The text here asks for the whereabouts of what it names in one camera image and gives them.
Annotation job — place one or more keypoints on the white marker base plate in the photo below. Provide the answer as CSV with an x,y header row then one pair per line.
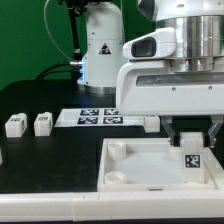
x,y
96,117

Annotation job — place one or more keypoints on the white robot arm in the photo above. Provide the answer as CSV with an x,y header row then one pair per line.
x,y
105,42

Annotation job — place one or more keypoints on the white square tabletop tray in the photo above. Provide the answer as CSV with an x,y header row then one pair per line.
x,y
151,164

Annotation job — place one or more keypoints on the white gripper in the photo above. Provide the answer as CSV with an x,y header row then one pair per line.
x,y
177,70

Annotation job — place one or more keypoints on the white L-shaped obstacle fence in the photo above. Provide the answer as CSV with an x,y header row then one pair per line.
x,y
111,205

